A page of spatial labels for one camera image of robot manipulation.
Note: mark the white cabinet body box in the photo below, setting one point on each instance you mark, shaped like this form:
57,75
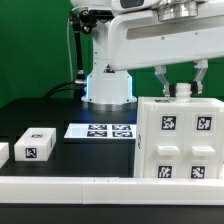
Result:
182,99

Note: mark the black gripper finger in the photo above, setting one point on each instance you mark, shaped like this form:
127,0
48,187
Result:
196,85
169,89

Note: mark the white L-shaped table fence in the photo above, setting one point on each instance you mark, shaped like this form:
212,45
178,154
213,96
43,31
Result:
117,191

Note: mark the white cabinet top block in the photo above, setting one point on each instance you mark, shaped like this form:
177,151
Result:
36,144

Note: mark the black camera on stand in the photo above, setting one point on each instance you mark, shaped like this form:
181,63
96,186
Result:
96,15

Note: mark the white block at left edge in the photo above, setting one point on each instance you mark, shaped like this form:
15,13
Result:
4,153

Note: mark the white base tag plate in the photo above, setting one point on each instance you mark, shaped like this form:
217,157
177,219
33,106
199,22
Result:
100,131

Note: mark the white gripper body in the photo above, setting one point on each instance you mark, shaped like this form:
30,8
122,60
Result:
168,33

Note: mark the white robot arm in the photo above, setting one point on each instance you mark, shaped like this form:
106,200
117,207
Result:
110,66

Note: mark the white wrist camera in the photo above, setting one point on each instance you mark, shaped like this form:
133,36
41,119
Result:
123,6

